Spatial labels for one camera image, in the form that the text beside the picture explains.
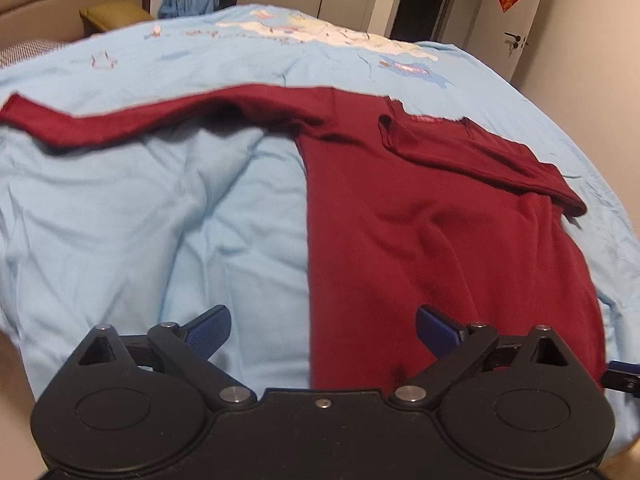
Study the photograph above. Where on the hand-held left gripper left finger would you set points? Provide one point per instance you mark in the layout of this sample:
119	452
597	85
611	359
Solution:
210	332

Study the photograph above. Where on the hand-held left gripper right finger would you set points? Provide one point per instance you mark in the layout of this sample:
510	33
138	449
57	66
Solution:
436	331

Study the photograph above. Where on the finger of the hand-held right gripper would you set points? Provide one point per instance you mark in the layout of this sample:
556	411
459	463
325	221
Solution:
625	375

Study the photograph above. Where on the dark red sweater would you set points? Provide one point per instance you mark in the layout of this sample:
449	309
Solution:
425	220

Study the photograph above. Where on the light blue printed blanket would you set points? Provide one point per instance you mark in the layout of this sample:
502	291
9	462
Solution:
150	240

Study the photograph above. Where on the white room door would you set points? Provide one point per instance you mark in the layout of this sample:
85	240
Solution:
520	55

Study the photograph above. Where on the grey textured cloth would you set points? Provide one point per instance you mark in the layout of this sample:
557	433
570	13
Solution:
30	51

